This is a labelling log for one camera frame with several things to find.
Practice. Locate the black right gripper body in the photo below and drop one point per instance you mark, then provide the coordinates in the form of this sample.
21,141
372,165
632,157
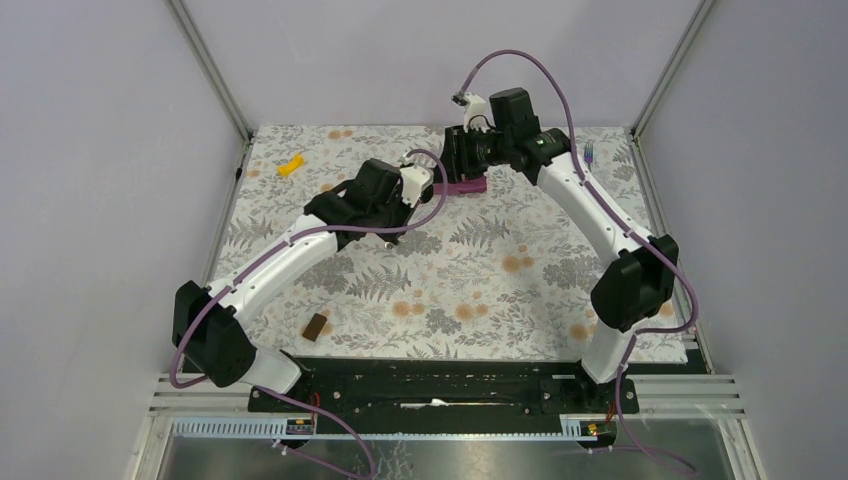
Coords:
477,151

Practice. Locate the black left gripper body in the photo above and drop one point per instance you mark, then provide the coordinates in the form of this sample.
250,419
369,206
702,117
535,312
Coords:
396,210

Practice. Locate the purple cloth napkin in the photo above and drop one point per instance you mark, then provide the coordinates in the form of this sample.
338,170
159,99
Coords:
465,187

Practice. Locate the iridescent fork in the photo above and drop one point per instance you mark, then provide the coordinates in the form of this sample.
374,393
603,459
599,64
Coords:
588,154

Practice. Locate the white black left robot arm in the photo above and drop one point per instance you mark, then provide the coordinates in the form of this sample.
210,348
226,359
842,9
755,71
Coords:
210,322

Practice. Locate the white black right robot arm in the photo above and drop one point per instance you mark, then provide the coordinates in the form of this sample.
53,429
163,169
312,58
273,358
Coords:
637,278

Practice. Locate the yellow plastic block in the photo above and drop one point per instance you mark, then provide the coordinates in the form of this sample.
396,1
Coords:
295,163

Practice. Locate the brown rectangular block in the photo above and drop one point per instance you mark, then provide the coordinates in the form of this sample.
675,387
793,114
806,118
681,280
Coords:
314,327

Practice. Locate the floral patterned table mat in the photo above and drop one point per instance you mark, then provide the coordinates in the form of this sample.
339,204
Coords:
503,274

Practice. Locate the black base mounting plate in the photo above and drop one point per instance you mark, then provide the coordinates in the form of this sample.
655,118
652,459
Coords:
396,396

